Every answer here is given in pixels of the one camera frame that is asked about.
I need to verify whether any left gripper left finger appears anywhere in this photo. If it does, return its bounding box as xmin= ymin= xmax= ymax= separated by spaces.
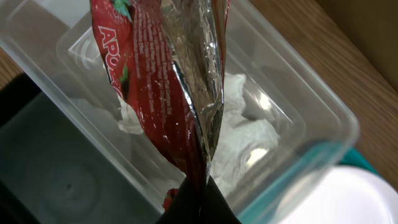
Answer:
xmin=157 ymin=179 xmax=200 ymax=224

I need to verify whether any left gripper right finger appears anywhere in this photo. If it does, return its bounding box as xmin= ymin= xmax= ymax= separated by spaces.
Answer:
xmin=200 ymin=176 xmax=241 ymax=224

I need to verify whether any red snack wrapper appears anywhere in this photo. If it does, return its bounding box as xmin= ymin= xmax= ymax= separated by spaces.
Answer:
xmin=90 ymin=0 xmax=229 ymax=196

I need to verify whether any clear plastic waste bin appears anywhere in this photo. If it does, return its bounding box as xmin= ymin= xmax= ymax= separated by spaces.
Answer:
xmin=1 ymin=1 xmax=359 ymax=217

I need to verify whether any black food waste tray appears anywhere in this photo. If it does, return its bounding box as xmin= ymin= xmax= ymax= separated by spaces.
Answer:
xmin=1 ymin=74 xmax=160 ymax=223

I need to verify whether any crumpled white tissue paper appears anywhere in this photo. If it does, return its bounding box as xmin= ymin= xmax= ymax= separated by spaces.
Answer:
xmin=70 ymin=73 xmax=280 ymax=197

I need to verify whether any teal serving tray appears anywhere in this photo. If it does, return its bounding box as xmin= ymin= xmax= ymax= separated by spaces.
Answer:
xmin=238 ymin=139 xmax=379 ymax=223

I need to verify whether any large white pink plate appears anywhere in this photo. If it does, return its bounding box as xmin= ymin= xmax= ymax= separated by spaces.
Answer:
xmin=276 ymin=166 xmax=397 ymax=224

